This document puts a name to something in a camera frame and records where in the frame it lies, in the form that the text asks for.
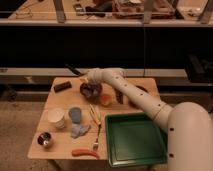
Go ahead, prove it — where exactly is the purple bowl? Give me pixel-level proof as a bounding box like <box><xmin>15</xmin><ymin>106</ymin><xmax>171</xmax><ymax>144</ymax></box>
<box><xmin>80</xmin><ymin>83</ymin><xmax>102</xmax><ymax>103</ymax></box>

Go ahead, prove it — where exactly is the black dish brush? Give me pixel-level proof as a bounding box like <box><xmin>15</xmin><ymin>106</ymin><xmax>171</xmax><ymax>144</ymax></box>
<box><xmin>65</xmin><ymin>63</ymin><xmax>86</xmax><ymax>77</ymax></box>

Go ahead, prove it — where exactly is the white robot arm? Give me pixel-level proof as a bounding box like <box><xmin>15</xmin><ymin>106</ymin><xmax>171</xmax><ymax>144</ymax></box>
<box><xmin>86</xmin><ymin>68</ymin><xmax>213</xmax><ymax>171</ymax></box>

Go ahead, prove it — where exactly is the orange round fruit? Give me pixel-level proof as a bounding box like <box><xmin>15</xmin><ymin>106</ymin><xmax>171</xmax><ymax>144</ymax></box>
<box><xmin>99</xmin><ymin>94</ymin><xmax>112</xmax><ymax>106</ymax></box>

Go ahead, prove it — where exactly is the dark brown grape bunch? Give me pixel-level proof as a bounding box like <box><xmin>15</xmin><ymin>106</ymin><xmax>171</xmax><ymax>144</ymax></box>
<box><xmin>115</xmin><ymin>90</ymin><xmax>123</xmax><ymax>104</ymax></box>

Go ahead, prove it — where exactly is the blue cup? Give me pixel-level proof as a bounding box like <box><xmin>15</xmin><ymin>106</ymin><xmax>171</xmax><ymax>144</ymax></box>
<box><xmin>68</xmin><ymin>107</ymin><xmax>82</xmax><ymax>124</ymax></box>

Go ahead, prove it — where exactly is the wooden table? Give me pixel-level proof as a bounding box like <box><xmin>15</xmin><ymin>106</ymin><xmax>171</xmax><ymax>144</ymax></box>
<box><xmin>27</xmin><ymin>76</ymin><xmax>159</xmax><ymax>161</ymax></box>

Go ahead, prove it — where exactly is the white paper cup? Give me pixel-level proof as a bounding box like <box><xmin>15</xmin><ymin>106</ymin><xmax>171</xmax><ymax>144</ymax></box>
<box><xmin>48</xmin><ymin>108</ymin><xmax>65</xmax><ymax>129</ymax></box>

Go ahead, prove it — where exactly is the light blue crumpled cloth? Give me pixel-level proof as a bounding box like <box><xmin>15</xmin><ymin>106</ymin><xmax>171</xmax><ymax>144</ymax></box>
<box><xmin>71</xmin><ymin>124</ymin><xmax>91</xmax><ymax>139</ymax></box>

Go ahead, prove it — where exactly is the metal fork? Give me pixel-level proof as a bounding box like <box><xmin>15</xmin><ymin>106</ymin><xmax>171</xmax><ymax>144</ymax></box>
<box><xmin>93</xmin><ymin>125</ymin><xmax>102</xmax><ymax>151</ymax></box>

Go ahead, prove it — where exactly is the green plastic tray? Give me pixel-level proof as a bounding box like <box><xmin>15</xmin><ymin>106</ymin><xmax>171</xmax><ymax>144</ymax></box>
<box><xmin>105</xmin><ymin>113</ymin><xmax>167</xmax><ymax>168</ymax></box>

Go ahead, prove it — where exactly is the small metal cup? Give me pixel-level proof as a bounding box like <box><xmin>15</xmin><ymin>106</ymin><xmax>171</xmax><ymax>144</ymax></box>
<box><xmin>37</xmin><ymin>132</ymin><xmax>53</xmax><ymax>148</ymax></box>

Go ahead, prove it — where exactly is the yellow handled tool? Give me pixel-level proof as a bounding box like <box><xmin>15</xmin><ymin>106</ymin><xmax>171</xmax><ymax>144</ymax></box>
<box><xmin>90</xmin><ymin>105</ymin><xmax>101</xmax><ymax>125</ymax></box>

